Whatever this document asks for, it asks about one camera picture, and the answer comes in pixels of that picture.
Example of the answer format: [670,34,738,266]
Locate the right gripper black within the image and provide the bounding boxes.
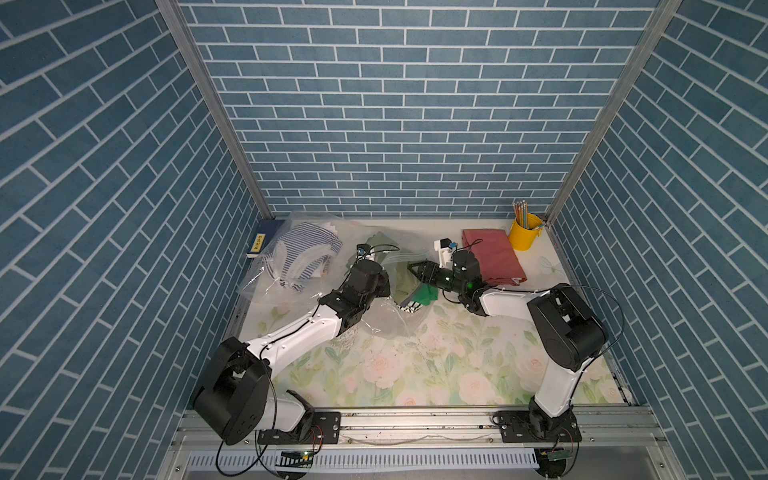
[409,262,467,298]

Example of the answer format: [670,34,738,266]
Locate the red garment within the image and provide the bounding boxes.
[462,229,527,286]

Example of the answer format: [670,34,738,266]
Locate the clear vacuum bag with valve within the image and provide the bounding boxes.
[318,225,439,338]

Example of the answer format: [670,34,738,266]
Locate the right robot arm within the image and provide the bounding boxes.
[407,249,607,443]

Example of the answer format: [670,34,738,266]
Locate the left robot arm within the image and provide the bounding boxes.
[191,259,390,445]

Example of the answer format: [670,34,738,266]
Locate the clear bag with striped clothes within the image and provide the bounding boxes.
[237,212,350,304]

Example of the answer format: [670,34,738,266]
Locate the bright green garment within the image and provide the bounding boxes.
[408,283,439,307]

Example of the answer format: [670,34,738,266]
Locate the striped black white garment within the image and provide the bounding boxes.
[398,300,423,313]

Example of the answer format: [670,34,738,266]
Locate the yellow pencil cup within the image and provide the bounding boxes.
[508,213,544,251]

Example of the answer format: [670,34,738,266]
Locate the coloured pencils bundle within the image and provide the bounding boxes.
[514,200,529,230]

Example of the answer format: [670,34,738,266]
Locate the dark blue book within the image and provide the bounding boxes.
[246,219,284,258]

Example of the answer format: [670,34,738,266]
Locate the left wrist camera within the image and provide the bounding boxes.
[356,243,378,260]

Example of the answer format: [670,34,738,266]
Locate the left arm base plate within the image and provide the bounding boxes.
[258,411,342,446]

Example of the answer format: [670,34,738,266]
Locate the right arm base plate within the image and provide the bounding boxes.
[491,409,582,444]

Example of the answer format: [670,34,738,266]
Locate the aluminium rail frame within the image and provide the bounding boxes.
[158,405,684,479]

